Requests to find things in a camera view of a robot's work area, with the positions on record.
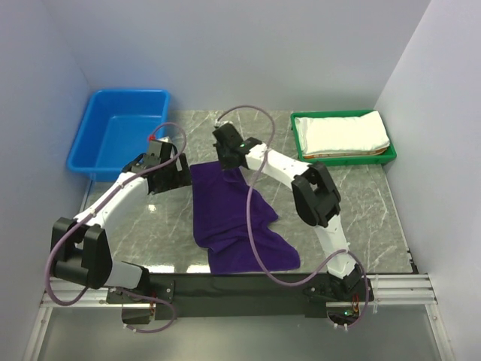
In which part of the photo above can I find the purple towel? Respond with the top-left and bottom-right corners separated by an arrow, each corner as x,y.
190,162 -> 301,275

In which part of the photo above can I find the white towel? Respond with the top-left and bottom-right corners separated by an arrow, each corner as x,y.
294,111 -> 390,155

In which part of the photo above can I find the orange Doraemon towel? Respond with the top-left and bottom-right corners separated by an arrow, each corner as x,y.
303,147 -> 388,159

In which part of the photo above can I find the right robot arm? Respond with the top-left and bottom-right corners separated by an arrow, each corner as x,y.
213,123 -> 369,300

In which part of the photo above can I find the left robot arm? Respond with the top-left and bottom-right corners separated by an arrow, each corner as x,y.
46,138 -> 192,302

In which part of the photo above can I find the blue plastic bin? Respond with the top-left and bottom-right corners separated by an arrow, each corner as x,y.
67,88 -> 171,182

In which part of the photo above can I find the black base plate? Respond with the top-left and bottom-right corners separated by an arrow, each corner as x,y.
105,273 -> 375,325

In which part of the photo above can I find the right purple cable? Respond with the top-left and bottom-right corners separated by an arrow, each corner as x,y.
214,105 -> 368,332

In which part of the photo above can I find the aluminium mounting rail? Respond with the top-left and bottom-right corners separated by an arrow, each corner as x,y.
40,273 -> 439,308

